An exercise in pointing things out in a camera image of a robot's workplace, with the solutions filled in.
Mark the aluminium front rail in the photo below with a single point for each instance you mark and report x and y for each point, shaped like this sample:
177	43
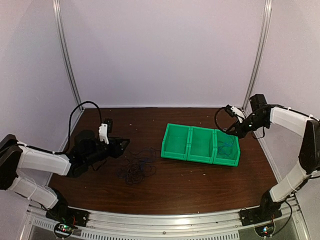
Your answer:
221	225

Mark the round circuit board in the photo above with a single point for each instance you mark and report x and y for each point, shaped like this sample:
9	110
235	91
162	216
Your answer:
265	231
62	230

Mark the right aluminium frame post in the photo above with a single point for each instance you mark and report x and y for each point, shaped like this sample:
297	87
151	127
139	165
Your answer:
264	31

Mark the green plastic bin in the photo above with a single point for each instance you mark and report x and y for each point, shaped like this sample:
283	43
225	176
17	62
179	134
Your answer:
202	145
175	143
227	150

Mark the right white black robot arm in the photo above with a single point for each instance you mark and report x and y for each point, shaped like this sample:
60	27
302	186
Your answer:
305	130

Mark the left green plastic bin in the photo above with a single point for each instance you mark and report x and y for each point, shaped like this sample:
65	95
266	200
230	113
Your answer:
175	143

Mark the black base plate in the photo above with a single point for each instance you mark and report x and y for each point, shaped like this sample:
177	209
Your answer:
72	217
253	216

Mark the left round circuit board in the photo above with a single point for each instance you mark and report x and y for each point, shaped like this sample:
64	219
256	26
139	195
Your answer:
62	230

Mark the aluminium frame post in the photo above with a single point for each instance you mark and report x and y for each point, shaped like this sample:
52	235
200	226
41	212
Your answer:
64	50
264	31

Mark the right round circuit board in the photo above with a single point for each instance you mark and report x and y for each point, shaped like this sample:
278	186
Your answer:
265	231

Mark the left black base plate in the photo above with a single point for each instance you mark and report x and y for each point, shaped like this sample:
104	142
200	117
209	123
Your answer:
72	217

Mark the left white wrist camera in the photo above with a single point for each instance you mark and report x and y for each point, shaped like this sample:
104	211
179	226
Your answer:
104	129

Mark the right green plastic bin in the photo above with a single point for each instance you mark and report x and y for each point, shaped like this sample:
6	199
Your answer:
227	150

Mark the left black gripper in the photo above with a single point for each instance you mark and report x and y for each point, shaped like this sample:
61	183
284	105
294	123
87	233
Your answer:
116	150

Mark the middle green plastic bin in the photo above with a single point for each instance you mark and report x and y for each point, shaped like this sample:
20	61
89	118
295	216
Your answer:
202	145

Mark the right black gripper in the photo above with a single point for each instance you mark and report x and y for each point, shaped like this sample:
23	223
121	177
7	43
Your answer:
240	131

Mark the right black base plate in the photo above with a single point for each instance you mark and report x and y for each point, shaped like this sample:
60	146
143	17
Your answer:
253	216

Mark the left aluminium frame post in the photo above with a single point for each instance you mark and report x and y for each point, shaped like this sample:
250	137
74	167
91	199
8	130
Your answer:
64	50

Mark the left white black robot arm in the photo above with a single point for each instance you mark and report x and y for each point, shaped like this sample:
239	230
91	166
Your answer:
87	150

